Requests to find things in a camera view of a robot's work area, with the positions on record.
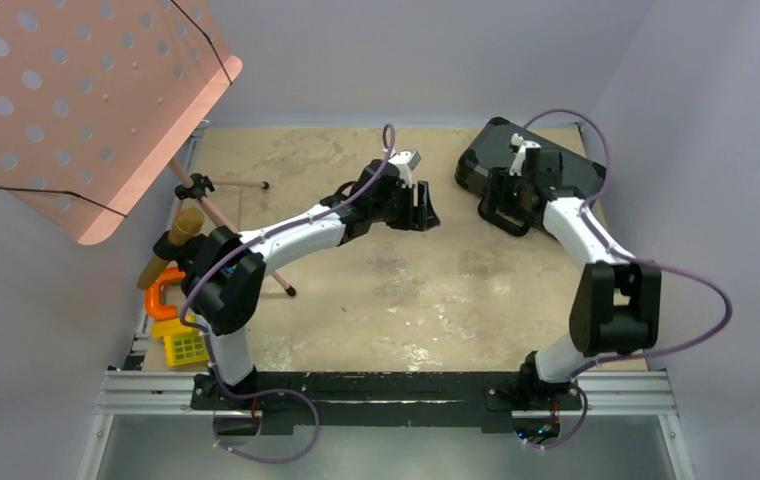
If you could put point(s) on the black poker chip case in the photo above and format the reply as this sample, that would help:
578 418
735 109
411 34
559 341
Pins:
515 172

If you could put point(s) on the orange toy piece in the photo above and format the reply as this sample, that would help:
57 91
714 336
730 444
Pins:
155 297

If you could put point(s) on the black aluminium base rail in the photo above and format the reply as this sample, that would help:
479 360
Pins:
482 400

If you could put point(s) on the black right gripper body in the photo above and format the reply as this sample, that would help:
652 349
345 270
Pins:
513 189

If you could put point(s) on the wooden mallet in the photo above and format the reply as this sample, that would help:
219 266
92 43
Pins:
186 224

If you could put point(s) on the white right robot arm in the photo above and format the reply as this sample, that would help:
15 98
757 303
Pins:
616 308

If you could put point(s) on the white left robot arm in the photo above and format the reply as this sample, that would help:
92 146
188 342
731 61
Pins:
223 280

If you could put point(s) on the yellow toy brick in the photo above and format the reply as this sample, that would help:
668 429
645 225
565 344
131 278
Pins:
182 343

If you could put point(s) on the pink music stand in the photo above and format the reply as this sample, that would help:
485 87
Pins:
96 98

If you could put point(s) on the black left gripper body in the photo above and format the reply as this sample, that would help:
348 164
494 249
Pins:
398 211

